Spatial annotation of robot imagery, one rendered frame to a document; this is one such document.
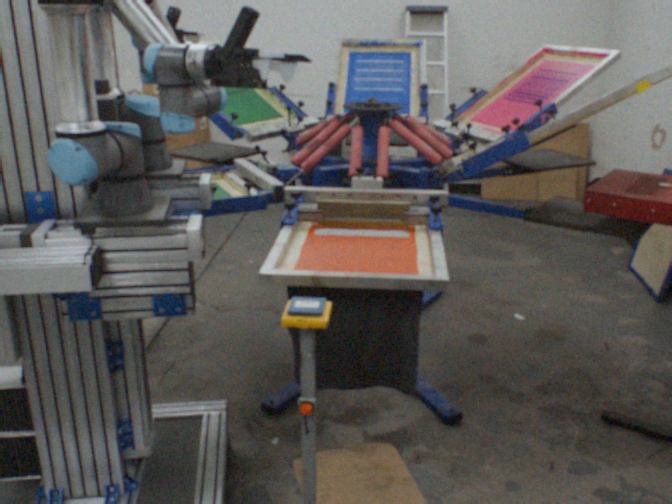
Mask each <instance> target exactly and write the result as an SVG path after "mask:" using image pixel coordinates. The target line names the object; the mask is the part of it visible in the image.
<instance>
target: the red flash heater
mask: <svg viewBox="0 0 672 504"><path fill-rule="evenodd" d="M659 184H668V185H671V186H670V187H669V188H666V187H660V186H659ZM583 202H585V204H584V212H590V213H596V214H602V215H608V217H614V218H620V219H627V220H633V221H639V222H645V223H651V224H657V225H663V226H669V227H672V176H671V175H663V174H656V173H648V172H640V171H632V170H624V169H616V168H614V169H613V170H611V171H610V172H608V173H607V174H606V175H604V176H603V177H601V178H600V179H599V180H597V181H596V183H594V184H593V185H592V186H590V187H589V188H588V189H586V190H585V191H584V199H583Z"/></svg>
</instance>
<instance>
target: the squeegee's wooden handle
mask: <svg viewBox="0 0 672 504"><path fill-rule="evenodd" d="M317 210H322V219H324V218H325V217H345V218H381V219H401V222H404V213H405V212H410V202H395V201H357V200H319V199H318V201H317Z"/></svg>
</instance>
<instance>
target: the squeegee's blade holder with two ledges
mask: <svg viewBox="0 0 672 504"><path fill-rule="evenodd" d="M324 220H332V222H367V223H401V219H381V218H345V217H325V218H324Z"/></svg>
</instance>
